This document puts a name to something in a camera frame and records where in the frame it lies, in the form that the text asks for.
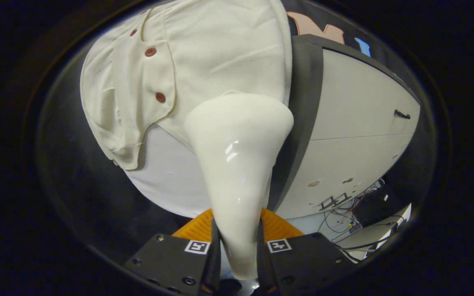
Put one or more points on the small black box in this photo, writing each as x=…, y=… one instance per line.
x=370, y=207

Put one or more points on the cream button shirt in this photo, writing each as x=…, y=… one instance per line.
x=220, y=53

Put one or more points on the white cabinet with grey top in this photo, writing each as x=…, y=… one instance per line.
x=356, y=123

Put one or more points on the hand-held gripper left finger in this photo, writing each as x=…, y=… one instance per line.
x=171, y=263

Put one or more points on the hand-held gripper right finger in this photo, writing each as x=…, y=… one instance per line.
x=307, y=263

